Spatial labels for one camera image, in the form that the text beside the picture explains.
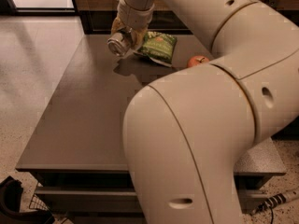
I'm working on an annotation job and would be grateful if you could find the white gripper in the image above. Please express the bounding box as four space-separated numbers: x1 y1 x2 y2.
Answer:
111 0 154 50

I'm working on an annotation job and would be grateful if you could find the silver 7up soda can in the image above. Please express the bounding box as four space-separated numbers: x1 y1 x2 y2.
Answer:
107 31 133 57

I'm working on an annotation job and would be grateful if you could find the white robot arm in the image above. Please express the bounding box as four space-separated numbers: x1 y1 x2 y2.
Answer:
108 0 299 224

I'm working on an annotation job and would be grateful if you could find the green chip bag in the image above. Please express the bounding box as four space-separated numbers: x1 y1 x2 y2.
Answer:
135 31 178 67

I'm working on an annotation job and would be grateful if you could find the red apple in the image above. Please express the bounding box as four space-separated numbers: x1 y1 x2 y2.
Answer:
187 56 209 68

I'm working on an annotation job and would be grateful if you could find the grey drawer front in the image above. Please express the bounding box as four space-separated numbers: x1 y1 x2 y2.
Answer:
35 183 265 218

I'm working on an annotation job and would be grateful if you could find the black curved base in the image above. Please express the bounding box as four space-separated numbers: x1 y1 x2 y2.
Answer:
0 176 54 224

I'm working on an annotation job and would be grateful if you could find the wire basket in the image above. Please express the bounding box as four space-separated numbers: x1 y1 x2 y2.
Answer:
29 192 73 224

